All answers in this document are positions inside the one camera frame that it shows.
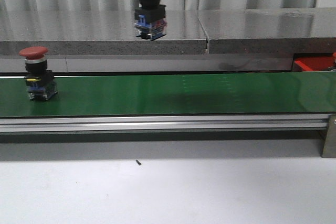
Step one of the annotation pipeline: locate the green conveyor belt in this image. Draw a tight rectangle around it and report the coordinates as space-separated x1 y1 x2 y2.
1 72 335 117

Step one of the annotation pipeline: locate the steel conveyor support bracket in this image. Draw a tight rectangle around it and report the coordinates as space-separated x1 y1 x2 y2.
322 115 336 158

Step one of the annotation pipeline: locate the aluminium conveyor frame rail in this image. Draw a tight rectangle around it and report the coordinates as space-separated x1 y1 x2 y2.
1 114 331 133

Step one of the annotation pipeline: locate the yellow mushroom button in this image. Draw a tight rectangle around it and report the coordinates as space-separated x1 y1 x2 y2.
134 0 167 41

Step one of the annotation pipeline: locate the grey stone slab left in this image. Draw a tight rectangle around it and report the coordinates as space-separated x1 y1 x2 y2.
1 10 207 55

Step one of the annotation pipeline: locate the grey stone slab right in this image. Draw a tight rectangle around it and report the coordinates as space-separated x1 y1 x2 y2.
197 7 335 54

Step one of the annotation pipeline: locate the red plastic tray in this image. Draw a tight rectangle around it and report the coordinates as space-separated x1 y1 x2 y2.
294 56 334 71

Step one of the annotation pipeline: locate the grey stone slab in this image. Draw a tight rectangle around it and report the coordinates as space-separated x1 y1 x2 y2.
197 7 335 54
1 10 207 55

